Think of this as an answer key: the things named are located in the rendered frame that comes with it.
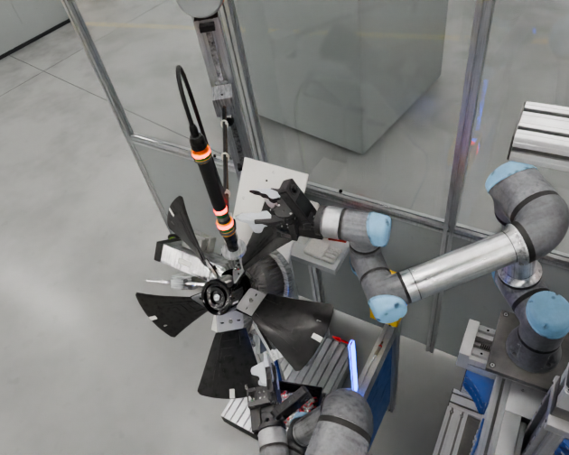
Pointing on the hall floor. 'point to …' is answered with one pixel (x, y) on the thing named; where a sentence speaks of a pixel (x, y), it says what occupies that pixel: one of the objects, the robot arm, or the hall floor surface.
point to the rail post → (394, 371)
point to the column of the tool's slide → (228, 83)
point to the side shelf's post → (316, 284)
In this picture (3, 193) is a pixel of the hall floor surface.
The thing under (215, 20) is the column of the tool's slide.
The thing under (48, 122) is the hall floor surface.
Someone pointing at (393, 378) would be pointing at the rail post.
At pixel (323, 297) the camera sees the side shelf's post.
